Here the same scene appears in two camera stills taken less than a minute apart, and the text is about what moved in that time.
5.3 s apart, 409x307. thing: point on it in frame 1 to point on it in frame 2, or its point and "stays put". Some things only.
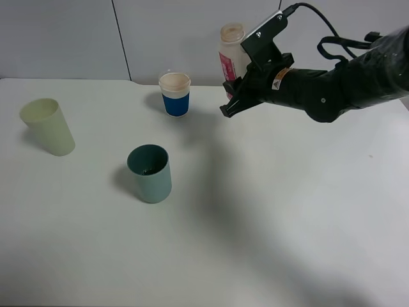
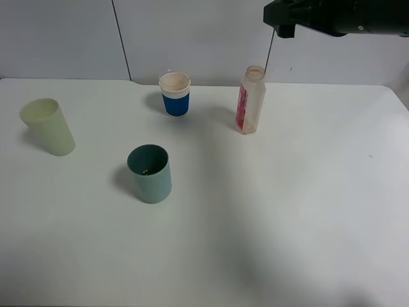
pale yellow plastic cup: [45, 115] stays put
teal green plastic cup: [151, 165] stays put
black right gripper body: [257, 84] to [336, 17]
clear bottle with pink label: [232, 59] to [251, 100]
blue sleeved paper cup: [175, 87] stays put
